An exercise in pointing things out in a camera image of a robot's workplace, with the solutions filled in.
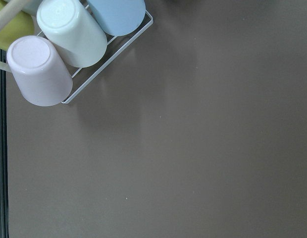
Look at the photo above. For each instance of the yellow plastic cup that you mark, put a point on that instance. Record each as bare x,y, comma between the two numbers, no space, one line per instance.
21,25

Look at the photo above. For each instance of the pink plastic cup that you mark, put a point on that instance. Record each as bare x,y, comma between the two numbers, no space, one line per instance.
39,71

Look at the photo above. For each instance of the white plastic cup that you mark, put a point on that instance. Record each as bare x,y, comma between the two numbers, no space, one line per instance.
76,35

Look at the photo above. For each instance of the wooden rack handle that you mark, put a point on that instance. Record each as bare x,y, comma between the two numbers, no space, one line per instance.
10,10

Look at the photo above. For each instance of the blue plastic cup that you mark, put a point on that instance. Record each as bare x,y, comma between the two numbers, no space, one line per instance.
118,17

